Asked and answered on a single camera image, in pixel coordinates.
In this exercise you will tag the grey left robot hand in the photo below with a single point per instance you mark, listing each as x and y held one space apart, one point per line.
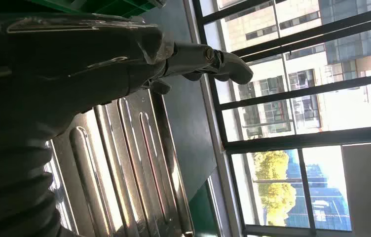
74 65

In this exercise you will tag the green conveyor belt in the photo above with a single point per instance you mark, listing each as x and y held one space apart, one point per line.
202 216

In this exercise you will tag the green plastic crate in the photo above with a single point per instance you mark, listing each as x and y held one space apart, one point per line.
113 6

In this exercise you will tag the weighing scale with steel tray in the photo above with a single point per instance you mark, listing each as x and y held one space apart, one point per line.
123 163

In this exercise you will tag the yellow-leaved tree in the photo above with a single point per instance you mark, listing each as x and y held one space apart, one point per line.
273 196

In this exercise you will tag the grey roller blind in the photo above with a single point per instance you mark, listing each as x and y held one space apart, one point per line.
368 189

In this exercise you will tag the black window frame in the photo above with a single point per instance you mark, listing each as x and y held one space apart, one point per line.
303 138

